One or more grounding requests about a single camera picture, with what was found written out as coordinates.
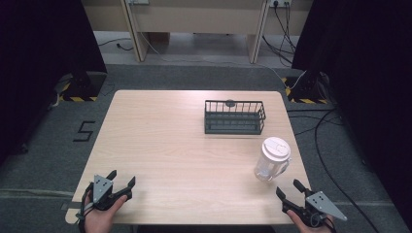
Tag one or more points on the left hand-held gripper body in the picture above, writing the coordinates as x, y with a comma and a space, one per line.
103, 191

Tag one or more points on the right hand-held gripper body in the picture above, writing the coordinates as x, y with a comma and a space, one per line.
312, 207

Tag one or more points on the clear plastic cup white lid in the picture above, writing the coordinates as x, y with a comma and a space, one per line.
272, 158

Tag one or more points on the person's right hand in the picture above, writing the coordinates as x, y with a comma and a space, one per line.
307, 226

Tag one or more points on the person's left hand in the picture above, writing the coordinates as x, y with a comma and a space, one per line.
102, 217

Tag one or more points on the black stand base hazard tape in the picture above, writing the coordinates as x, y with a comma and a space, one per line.
306, 90
82, 87

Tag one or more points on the black curtain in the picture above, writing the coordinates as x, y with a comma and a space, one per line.
366, 81
42, 71

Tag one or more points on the beige wooden desk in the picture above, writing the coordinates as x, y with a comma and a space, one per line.
197, 26

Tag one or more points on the white wall socket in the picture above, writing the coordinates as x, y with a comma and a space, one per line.
280, 3

